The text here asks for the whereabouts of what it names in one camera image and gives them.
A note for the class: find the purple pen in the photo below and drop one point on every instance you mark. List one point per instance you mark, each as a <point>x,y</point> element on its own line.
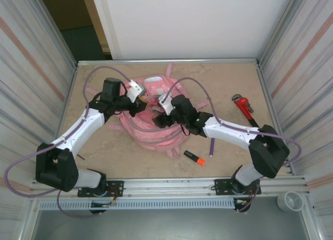
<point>212,147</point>

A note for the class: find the pink student backpack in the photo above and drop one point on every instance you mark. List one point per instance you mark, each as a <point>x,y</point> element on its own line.
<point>156,141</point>

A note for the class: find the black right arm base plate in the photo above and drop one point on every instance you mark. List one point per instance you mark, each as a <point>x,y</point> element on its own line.
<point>221,185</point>

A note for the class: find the long grooved aluminium mounting rail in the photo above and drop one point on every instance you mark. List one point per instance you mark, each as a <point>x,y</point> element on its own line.
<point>169,185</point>

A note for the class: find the red pipe wrench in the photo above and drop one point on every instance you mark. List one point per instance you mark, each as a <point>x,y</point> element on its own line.
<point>244,106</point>

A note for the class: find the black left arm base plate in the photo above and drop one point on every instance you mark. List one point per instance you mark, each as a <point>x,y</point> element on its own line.
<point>117,184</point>

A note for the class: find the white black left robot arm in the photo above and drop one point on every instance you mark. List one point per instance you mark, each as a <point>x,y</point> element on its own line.
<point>83,128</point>

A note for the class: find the black orange highlighter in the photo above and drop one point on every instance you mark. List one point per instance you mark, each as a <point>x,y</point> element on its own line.
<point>192,154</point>

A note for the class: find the grey plastic cup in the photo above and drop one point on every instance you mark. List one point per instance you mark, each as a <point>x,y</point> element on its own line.
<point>290,202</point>

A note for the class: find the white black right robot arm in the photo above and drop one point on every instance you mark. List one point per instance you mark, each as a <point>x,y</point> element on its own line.
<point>229,130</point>

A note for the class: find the aluminium table side rail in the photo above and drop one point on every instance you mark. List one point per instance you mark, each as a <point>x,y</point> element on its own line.
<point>68,94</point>
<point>267,94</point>

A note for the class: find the aluminium corner post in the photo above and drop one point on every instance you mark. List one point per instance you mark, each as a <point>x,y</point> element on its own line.
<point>282,24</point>
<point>51,24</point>

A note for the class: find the white door frame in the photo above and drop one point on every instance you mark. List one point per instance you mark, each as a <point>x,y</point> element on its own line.
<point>107,24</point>

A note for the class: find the thin aluminium table edge rail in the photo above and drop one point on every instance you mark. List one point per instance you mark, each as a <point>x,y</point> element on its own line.
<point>208,60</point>

